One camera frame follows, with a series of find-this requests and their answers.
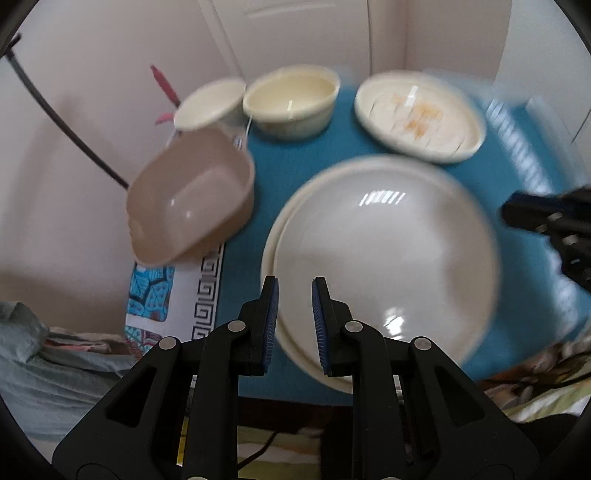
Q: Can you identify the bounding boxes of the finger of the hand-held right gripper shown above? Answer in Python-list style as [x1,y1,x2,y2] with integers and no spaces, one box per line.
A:
[502,186,591,235]
[547,222,591,296]

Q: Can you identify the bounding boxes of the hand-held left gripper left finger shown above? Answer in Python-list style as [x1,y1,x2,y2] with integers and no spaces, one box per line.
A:
[52,276,280,480]

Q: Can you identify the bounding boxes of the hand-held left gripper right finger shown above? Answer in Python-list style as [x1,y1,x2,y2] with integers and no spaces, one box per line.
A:
[311,277,541,480]

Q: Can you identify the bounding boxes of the large white plate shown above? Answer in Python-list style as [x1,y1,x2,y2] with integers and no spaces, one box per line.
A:
[272,159,502,367]

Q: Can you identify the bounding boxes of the brown bowl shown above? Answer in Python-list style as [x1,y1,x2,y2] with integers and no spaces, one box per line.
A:
[126,127,256,268]

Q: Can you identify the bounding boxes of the white plate with orange pattern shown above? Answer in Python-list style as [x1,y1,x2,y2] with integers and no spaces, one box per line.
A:
[355,70,487,164]

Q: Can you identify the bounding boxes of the cream bowl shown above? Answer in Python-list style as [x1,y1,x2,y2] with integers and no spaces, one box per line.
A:
[242,65,341,141]

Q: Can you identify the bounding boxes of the small white bowl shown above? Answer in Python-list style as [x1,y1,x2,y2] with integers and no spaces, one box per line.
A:
[173,78,247,139]

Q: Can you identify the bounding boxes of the floral blanket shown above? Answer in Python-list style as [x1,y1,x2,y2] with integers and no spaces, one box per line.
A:
[175,339,589,480]

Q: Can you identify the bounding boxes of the teal patterned tablecloth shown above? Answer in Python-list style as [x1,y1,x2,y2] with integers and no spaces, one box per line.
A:
[124,69,583,407]

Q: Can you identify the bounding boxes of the grey-blue cloth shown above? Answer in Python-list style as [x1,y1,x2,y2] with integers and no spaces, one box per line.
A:
[0,300,137,441]

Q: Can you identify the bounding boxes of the white door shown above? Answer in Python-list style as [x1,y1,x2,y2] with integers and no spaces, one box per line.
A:
[196,0,409,81]

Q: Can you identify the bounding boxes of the black power cable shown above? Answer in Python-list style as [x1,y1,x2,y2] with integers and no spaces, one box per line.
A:
[236,429,280,469]

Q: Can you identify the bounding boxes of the thin black cable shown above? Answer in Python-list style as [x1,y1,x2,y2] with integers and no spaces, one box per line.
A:
[4,34,131,190]

